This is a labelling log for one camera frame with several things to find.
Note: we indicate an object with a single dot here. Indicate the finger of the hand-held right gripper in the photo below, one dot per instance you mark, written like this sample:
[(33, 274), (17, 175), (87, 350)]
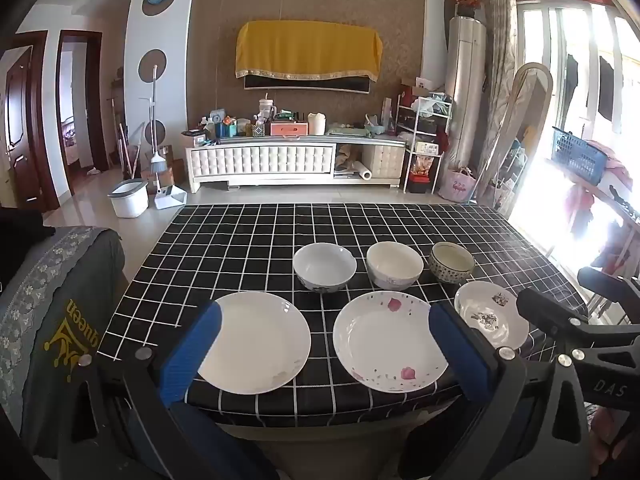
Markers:
[(607, 285), (545, 310)]

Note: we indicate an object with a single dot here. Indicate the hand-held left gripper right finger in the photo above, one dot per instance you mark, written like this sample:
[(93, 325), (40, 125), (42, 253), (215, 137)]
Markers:
[(457, 350)]

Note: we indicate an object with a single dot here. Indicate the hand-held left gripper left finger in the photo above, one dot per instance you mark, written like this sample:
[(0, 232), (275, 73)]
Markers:
[(192, 355)]

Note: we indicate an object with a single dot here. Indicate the white bowl with dark print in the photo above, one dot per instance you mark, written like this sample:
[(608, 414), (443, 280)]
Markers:
[(324, 262)]

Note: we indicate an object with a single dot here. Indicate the person's right hand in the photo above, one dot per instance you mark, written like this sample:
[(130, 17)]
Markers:
[(607, 440)]

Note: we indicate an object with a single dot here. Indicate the small white printed plate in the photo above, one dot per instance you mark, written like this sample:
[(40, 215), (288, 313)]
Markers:
[(500, 327)]

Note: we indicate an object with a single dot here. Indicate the plain white plate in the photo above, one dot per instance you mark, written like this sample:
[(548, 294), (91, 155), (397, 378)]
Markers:
[(260, 340)]

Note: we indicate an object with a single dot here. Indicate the white plate with pink petals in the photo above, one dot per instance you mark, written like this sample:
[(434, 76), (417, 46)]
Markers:
[(380, 340)]

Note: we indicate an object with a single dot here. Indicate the blue patterned dark-rimmed bowl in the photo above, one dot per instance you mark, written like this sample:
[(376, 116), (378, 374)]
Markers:
[(451, 262)]

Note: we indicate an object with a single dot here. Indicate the cream white floral bowl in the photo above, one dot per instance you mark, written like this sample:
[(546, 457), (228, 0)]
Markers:
[(395, 262)]

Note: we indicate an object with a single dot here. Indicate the black white checked tablecloth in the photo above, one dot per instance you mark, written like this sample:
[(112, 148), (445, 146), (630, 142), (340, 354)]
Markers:
[(250, 240)]

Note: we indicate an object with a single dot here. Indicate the blue plastic basket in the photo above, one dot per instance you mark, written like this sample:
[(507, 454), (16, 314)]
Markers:
[(577, 155)]

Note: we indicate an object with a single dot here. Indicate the grey embroidered chair cover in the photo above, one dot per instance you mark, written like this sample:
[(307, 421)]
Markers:
[(50, 320)]

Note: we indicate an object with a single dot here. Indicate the pink bag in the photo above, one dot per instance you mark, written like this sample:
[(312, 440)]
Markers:
[(457, 185)]

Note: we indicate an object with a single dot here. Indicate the white dustpan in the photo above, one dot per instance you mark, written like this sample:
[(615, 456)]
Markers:
[(170, 197)]

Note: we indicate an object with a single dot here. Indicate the white mop bucket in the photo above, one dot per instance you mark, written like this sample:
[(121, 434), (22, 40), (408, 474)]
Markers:
[(129, 200)]

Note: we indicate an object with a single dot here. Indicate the cardboard box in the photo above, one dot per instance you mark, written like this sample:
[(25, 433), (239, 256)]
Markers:
[(160, 172)]

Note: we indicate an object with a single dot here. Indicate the standing oval mirror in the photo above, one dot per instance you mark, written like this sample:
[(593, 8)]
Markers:
[(525, 110)]

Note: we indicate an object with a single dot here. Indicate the white paper roll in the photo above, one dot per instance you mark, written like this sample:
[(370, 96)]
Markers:
[(360, 172)]

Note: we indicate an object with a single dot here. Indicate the white padded cabinet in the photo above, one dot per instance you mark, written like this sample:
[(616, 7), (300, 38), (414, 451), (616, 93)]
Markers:
[(260, 160)]

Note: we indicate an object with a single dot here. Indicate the silver tower air conditioner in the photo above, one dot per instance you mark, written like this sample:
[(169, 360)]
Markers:
[(466, 85)]

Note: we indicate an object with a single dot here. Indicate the orange storage box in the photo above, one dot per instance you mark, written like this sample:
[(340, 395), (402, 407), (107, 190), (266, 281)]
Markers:
[(287, 129)]

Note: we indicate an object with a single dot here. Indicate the tumbler with straw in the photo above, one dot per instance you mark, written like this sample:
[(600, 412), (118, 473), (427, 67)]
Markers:
[(267, 109)]

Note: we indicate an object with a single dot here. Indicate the patterned beige curtain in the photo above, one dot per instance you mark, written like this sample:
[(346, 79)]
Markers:
[(502, 35)]

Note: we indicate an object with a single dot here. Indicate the brown wooden door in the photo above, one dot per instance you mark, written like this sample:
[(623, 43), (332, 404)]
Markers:
[(20, 125)]

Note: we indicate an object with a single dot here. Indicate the vase with red flowers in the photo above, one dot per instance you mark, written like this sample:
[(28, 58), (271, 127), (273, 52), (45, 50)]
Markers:
[(467, 0)]

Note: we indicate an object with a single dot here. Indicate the yellow cloth cover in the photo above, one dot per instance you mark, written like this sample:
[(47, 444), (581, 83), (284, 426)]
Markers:
[(307, 47)]

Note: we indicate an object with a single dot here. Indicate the brown wooden door frame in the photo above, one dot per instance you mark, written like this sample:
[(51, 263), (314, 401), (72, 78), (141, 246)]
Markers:
[(62, 110)]

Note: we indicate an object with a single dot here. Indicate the brown round wall disc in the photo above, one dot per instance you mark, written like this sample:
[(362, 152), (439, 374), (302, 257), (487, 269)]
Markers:
[(152, 64)]

